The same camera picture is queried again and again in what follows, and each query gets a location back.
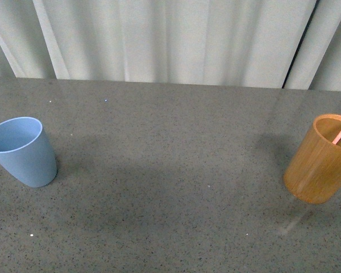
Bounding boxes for brown wooden chopstick holder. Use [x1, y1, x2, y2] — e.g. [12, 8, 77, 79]
[283, 114, 341, 204]

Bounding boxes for white curtain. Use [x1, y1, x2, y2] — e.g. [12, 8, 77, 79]
[0, 1, 341, 91]

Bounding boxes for blue plastic cup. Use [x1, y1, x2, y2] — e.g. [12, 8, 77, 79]
[0, 117, 57, 188]

